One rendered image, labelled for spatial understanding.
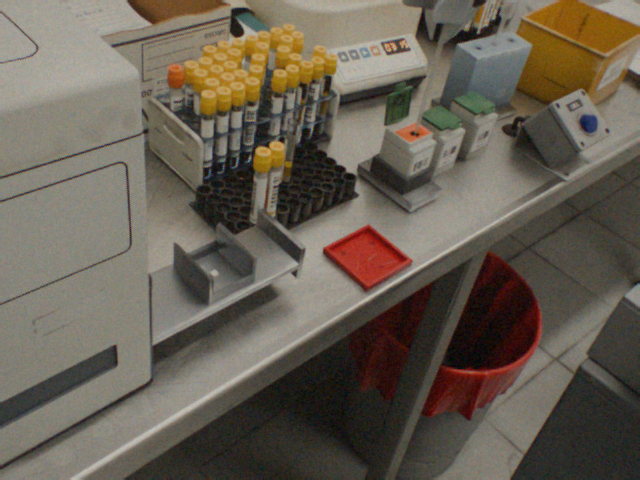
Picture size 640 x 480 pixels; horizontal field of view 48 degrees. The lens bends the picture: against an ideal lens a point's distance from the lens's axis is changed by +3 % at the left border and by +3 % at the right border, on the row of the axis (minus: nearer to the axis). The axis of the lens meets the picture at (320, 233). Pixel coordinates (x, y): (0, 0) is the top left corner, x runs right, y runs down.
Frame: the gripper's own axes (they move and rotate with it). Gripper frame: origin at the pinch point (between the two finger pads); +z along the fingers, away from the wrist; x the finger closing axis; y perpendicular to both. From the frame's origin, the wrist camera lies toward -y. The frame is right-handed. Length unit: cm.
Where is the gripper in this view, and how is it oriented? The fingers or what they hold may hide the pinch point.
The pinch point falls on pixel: (445, 27)
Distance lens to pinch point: 74.8
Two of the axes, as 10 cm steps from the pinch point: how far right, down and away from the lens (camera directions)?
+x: 6.6, 5.7, -4.9
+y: -7.3, 3.7, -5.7
